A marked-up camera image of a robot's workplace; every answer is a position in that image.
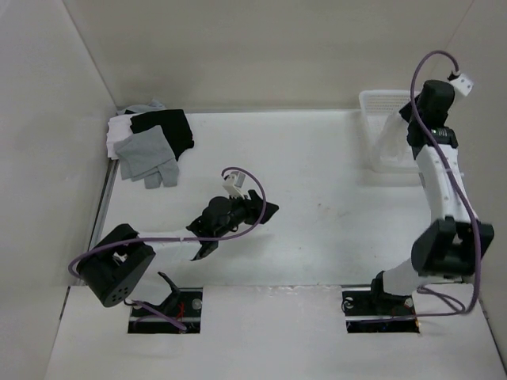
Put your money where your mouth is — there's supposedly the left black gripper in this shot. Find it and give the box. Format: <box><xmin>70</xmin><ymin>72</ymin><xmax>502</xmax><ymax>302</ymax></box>
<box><xmin>215</xmin><ymin>189</ymin><xmax>277</xmax><ymax>238</ymax></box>

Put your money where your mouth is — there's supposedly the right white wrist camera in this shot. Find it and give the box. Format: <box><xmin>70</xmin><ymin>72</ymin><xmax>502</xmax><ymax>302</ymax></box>
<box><xmin>448</xmin><ymin>71</ymin><xmax>474</xmax><ymax>97</ymax></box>

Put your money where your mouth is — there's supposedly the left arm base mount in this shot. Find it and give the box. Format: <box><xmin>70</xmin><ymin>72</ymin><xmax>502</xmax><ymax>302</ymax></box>
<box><xmin>124</xmin><ymin>272</ymin><xmax>204</xmax><ymax>334</ymax></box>

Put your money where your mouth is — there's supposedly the white plastic basket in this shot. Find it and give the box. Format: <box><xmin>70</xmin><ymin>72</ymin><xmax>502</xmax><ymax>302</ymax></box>
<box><xmin>359</xmin><ymin>89</ymin><xmax>418</xmax><ymax>174</ymax></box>

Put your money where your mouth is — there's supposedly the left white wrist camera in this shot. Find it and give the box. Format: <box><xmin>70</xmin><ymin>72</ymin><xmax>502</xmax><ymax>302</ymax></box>
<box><xmin>223</xmin><ymin>171</ymin><xmax>246</xmax><ymax>199</ymax></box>

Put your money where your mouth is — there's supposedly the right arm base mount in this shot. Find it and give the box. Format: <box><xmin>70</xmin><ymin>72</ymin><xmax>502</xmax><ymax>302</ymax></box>
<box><xmin>341</xmin><ymin>279</ymin><xmax>420</xmax><ymax>333</ymax></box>

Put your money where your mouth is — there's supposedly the folded black tank top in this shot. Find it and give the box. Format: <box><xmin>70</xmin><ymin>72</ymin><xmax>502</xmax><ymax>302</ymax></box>
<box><xmin>131</xmin><ymin>109</ymin><xmax>195</xmax><ymax>161</ymax></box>

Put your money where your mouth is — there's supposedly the folded white tank top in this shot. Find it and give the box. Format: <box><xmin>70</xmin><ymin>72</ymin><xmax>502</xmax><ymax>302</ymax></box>
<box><xmin>106</xmin><ymin>114</ymin><xmax>134</xmax><ymax>160</ymax></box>

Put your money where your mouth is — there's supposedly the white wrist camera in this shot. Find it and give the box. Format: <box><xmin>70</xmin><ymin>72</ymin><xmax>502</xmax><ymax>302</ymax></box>
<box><xmin>448</xmin><ymin>71</ymin><xmax>474</xmax><ymax>97</ymax></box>
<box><xmin>223</xmin><ymin>171</ymin><xmax>246</xmax><ymax>199</ymax></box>

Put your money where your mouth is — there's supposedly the light grey folded top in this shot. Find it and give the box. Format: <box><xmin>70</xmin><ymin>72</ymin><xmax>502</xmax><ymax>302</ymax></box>
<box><xmin>116</xmin><ymin>99</ymin><xmax>166</xmax><ymax>116</ymax></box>

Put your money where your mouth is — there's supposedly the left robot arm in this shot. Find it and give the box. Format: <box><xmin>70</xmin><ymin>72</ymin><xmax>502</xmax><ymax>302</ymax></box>
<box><xmin>68</xmin><ymin>189</ymin><xmax>280</xmax><ymax>317</ymax></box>

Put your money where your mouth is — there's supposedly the folded grey tank top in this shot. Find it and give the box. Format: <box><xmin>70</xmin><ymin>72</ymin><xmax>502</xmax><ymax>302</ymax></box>
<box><xmin>113</xmin><ymin>126</ymin><xmax>179</xmax><ymax>189</ymax></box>

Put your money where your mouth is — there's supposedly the white tank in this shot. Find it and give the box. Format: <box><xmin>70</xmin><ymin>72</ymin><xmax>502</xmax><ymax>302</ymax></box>
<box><xmin>373</xmin><ymin>112</ymin><xmax>408</xmax><ymax>165</ymax></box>
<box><xmin>106</xmin><ymin>114</ymin><xmax>134</xmax><ymax>160</ymax></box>

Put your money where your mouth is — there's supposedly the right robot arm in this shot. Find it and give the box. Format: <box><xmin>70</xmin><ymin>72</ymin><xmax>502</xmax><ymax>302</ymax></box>
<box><xmin>367</xmin><ymin>80</ymin><xmax>494</xmax><ymax>314</ymax></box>

